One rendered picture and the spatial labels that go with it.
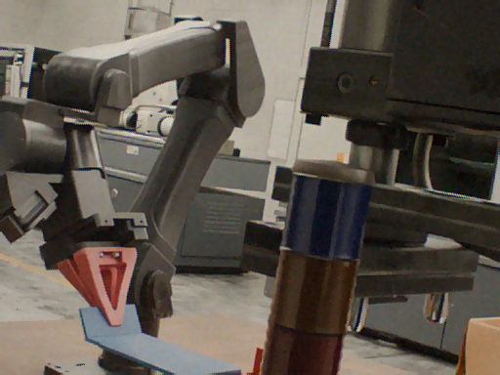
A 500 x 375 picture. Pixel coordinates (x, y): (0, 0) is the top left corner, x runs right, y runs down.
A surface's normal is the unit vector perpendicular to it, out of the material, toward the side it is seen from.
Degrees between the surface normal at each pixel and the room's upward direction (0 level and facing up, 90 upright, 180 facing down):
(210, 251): 90
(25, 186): 59
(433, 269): 90
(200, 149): 91
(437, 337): 90
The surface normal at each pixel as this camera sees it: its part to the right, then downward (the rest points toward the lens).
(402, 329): -0.70, -0.07
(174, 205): 0.84, 0.10
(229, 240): 0.70, 0.15
